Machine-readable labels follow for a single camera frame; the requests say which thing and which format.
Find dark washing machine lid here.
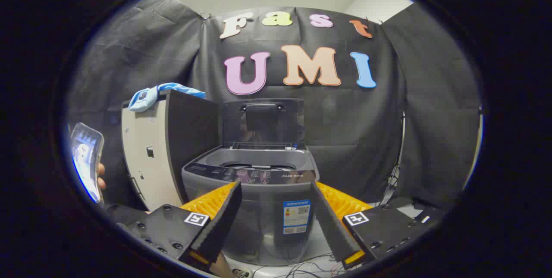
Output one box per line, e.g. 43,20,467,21
222,98,307,149

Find grey washing machine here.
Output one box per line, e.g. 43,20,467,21
181,145,320,266

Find loose floor cables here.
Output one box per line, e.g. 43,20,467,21
250,252,358,278

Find black backdrop cloth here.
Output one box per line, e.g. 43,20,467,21
65,0,483,209

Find light blue garment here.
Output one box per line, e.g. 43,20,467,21
128,82,207,112

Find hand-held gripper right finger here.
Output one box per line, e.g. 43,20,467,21
310,181,436,270

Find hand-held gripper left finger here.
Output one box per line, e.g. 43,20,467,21
116,180,243,272

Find smartphone in clear case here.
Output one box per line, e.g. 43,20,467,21
70,123,105,203

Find dark and beige cabinet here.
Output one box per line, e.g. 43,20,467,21
121,90,220,212

